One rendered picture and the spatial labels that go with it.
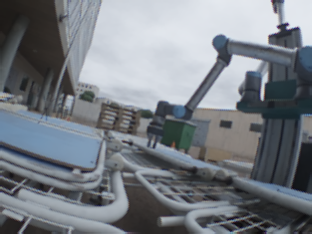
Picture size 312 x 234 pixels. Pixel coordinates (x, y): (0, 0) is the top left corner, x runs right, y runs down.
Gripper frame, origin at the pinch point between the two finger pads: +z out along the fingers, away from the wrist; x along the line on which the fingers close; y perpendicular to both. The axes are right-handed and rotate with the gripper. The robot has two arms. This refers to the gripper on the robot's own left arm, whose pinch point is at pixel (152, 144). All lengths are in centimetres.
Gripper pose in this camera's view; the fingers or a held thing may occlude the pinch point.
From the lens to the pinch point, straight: 130.5
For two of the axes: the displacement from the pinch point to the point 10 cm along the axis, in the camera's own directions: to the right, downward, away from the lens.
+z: -2.7, 9.6, -1.1
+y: 5.1, 0.4, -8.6
